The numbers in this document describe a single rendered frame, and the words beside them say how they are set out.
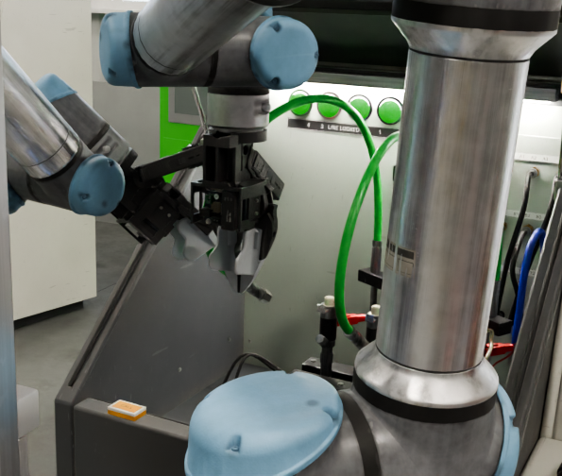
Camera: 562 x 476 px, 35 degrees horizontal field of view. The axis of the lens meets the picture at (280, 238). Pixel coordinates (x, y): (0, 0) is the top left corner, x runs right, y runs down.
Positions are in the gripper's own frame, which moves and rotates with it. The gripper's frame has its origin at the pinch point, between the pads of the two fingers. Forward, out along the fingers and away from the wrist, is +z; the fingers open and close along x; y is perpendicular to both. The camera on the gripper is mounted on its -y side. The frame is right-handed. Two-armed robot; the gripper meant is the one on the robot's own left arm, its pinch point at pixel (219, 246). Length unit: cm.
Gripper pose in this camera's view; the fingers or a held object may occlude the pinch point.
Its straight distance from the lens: 134.3
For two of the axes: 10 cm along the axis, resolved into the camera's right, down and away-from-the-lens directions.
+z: 6.6, 6.6, 3.5
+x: 4.5, 0.2, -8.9
